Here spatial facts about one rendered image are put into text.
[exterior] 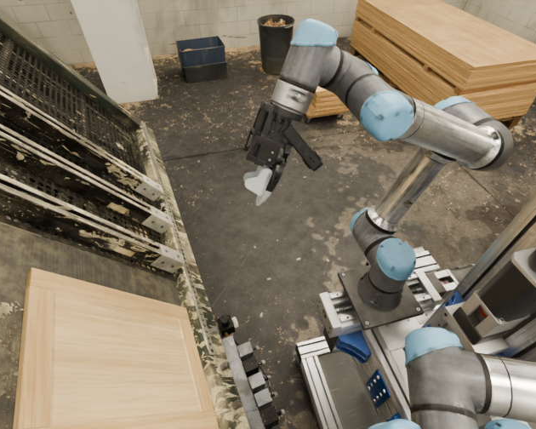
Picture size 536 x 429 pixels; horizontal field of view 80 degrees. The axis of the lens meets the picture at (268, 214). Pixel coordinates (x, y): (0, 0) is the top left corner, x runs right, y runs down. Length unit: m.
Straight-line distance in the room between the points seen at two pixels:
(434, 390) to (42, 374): 0.75
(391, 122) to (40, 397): 0.85
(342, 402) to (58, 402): 1.38
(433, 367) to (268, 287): 1.93
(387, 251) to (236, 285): 1.53
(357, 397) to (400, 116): 1.60
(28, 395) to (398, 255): 0.96
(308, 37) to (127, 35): 3.83
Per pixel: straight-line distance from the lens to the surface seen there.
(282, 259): 2.50
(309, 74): 0.63
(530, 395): 0.55
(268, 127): 0.64
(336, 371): 1.96
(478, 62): 3.93
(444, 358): 0.52
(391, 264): 1.03
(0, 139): 1.28
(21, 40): 2.15
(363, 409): 1.95
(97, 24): 4.38
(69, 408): 0.90
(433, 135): 0.69
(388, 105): 0.57
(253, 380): 1.34
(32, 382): 0.88
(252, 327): 2.24
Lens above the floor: 2.06
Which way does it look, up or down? 48 degrees down
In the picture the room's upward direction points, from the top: straight up
